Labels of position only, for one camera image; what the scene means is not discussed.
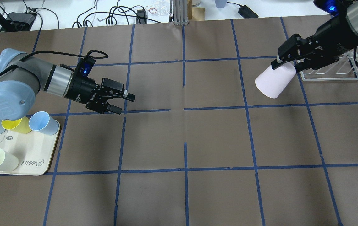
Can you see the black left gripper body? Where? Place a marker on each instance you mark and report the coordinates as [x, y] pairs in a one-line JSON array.
[[80, 89]]

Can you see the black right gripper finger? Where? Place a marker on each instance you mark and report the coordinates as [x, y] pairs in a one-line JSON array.
[[301, 66], [279, 61]]

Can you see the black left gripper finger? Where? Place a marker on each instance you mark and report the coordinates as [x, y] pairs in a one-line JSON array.
[[114, 109], [127, 96]]

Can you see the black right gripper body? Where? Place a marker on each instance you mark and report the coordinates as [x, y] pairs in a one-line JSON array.
[[332, 32]]

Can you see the pink plastic cup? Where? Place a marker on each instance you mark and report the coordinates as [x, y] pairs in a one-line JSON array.
[[272, 82]]

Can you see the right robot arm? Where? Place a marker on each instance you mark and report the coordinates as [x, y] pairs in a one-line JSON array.
[[351, 14]]

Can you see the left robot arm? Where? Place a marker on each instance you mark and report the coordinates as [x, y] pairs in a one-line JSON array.
[[23, 76]]

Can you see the light blue cup far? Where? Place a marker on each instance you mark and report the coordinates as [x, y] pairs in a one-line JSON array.
[[44, 123]]

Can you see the yellow plastic cup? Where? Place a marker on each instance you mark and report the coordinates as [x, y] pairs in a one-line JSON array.
[[19, 126]]

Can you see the black power adapter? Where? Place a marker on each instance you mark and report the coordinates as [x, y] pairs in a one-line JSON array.
[[246, 12]]

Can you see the cream plastic tray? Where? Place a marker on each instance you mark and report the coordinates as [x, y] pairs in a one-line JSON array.
[[34, 151]]

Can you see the wooden mug stand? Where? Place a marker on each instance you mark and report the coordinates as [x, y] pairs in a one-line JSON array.
[[194, 11]]

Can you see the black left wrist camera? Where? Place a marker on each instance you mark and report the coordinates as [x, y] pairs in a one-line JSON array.
[[85, 65]]

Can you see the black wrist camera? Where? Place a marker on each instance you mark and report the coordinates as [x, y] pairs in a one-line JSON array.
[[85, 65], [332, 7]]

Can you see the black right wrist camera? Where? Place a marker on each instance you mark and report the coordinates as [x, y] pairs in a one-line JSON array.
[[332, 7]]

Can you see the white wire cup rack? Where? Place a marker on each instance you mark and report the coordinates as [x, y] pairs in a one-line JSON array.
[[343, 70]]

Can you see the black camera stand base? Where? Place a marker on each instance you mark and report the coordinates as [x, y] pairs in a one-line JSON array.
[[19, 21]]

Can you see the aluminium frame post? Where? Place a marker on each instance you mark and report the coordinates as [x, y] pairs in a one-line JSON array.
[[180, 12]]

